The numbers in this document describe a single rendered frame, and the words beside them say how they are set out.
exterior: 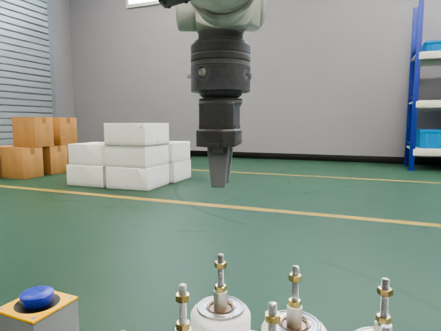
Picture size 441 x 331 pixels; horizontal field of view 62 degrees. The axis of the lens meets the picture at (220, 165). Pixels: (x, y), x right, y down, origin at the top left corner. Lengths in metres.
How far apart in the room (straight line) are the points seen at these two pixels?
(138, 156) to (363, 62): 3.52
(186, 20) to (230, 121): 0.15
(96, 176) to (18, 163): 1.01
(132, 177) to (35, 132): 1.36
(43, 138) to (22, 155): 0.30
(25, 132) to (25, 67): 2.62
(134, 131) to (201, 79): 2.48
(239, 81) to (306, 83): 4.98
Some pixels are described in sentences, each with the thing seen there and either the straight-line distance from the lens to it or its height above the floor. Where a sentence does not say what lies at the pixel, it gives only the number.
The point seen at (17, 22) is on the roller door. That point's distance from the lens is 6.69.
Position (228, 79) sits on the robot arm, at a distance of 0.51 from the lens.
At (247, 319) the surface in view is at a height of 0.24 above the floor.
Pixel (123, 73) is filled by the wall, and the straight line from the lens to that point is 6.76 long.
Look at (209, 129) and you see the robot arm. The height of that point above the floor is 0.54.
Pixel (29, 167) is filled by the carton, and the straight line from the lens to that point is 4.02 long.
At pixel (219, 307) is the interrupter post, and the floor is 0.26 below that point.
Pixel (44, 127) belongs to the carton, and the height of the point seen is 0.50.
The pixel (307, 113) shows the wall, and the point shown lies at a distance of 5.46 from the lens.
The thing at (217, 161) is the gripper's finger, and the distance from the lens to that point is 0.53.
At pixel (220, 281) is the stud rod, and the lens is 0.60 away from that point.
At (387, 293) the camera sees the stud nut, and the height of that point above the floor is 0.33.
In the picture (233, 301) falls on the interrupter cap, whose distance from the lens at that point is 0.64.
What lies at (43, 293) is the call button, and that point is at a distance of 0.54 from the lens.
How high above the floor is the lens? 0.54
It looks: 7 degrees down
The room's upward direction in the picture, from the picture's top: straight up
